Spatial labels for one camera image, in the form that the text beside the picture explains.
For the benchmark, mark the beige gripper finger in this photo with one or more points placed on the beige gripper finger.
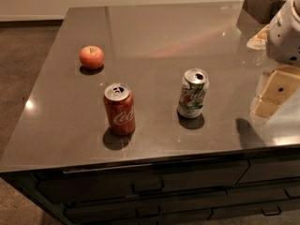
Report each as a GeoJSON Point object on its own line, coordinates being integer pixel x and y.
{"type": "Point", "coordinates": [263, 108]}
{"type": "Point", "coordinates": [281, 84]}

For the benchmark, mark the red apple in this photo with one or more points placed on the red apple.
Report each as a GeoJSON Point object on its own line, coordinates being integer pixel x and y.
{"type": "Point", "coordinates": [92, 57]}

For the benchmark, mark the dark snack box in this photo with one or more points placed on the dark snack box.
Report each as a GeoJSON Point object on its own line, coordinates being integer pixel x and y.
{"type": "Point", "coordinates": [264, 2]}

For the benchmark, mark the white green 7up can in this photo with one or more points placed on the white green 7up can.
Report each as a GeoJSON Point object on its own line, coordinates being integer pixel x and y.
{"type": "Point", "coordinates": [195, 84]}

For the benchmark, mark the red Coca-Cola can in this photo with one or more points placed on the red Coca-Cola can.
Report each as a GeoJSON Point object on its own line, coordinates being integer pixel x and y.
{"type": "Point", "coordinates": [119, 105]}

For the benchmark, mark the dark cabinet with drawers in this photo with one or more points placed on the dark cabinet with drawers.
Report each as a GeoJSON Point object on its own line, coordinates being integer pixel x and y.
{"type": "Point", "coordinates": [169, 192]}

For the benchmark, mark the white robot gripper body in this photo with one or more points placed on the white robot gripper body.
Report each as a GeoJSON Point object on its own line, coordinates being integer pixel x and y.
{"type": "Point", "coordinates": [283, 35]}

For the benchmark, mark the white paper scrap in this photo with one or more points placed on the white paper scrap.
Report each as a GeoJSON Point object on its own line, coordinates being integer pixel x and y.
{"type": "Point", "coordinates": [258, 41]}

